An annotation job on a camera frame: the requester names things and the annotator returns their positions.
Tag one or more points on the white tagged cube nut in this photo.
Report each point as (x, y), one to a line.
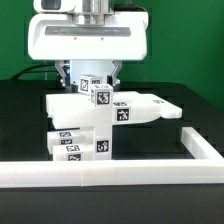
(101, 95)
(85, 81)

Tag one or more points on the white chair back part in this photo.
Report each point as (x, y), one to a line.
(76, 110)

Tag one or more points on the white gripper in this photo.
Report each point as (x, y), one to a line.
(87, 30)

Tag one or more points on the white U-shaped obstacle frame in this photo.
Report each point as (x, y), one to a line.
(206, 166)

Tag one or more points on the white chair seat part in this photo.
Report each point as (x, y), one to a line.
(103, 142)

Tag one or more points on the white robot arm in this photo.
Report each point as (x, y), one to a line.
(101, 68)

